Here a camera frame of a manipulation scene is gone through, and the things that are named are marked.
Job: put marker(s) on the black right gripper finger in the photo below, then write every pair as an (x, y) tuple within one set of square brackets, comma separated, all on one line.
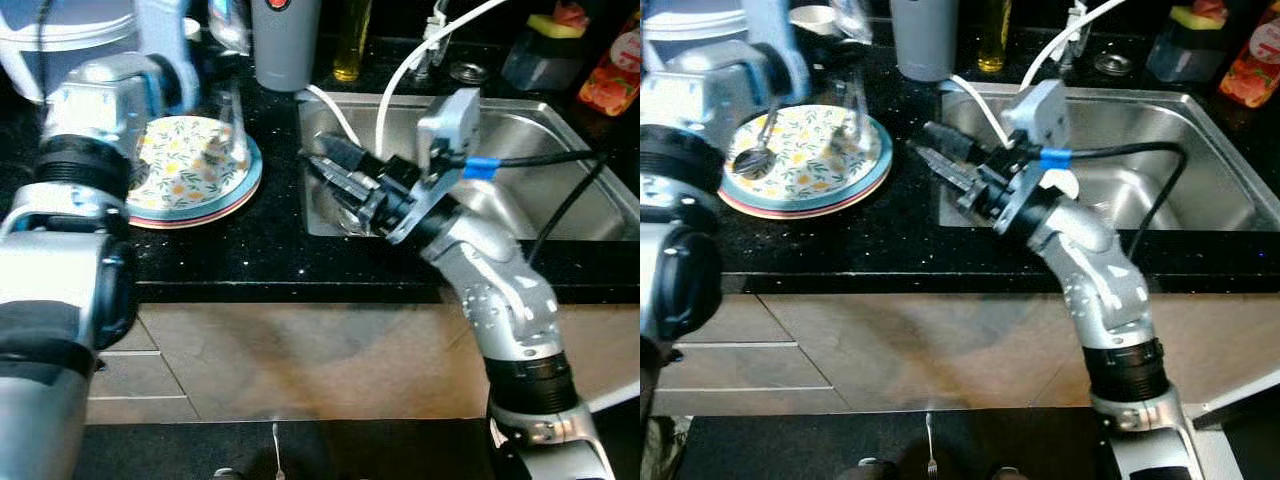
[(345, 153), (955, 140), (945, 168), (335, 180)]

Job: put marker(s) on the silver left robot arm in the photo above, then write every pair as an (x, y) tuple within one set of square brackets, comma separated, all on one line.
[(670, 270), (50, 280)]

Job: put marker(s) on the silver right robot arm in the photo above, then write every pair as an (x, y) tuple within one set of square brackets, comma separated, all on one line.
[(1110, 290), (510, 290)]

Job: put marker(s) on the small white bowl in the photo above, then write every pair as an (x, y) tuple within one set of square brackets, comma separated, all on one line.
[(812, 18)]

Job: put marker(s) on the clear drinking glass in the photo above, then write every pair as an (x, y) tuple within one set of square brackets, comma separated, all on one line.
[(855, 105), (228, 130)]

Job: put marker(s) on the clear plastic bag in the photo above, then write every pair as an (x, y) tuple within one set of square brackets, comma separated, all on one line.
[(855, 20), (230, 25)]

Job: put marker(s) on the floral plate with blue rim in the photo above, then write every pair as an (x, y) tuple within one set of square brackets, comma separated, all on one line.
[(810, 150), (190, 165)]

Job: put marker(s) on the metal spoon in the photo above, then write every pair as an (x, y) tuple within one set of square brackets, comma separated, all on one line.
[(750, 160)]

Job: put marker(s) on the grey cylinder with red button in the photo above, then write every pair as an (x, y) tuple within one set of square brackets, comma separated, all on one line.
[(285, 45), (925, 40)]

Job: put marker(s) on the yellow oil bottle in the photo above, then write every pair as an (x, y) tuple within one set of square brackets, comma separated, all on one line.
[(352, 45), (994, 40)]

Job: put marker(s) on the pink rimmed plate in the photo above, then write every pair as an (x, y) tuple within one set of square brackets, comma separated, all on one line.
[(790, 213), (215, 215)]

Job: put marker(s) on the metal faucet base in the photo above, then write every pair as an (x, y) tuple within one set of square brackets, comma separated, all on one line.
[(1078, 35), (432, 45)]

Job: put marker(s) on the round metal counter cap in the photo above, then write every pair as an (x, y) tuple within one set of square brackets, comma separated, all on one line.
[(469, 72), (1112, 64)]

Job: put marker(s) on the brown cabinet front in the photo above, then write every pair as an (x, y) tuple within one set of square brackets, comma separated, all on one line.
[(900, 350), (330, 360)]

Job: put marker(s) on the stainless steel sink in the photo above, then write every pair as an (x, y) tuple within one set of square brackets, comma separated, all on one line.
[(1200, 190), (560, 200)]

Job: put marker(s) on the red detergent bottle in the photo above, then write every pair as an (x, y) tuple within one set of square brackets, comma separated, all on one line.
[(1255, 65), (612, 75)]

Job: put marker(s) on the dark sponge holder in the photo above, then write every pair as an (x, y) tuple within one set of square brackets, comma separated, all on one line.
[(535, 65), (1180, 55)]

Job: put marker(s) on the yellow sponge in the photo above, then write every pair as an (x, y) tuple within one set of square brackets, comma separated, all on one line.
[(550, 26), (1192, 17)]

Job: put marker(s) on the metal fork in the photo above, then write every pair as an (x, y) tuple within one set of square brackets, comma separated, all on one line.
[(931, 445)]

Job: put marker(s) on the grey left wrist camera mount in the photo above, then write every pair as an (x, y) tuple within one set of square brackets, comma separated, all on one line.
[(95, 95), (700, 85)]

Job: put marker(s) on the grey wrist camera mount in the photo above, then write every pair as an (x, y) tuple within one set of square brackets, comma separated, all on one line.
[(1042, 110), (445, 125), (700, 85), (95, 95)]

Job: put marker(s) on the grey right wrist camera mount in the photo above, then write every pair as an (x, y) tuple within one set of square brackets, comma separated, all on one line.
[(445, 125), (1042, 110)]

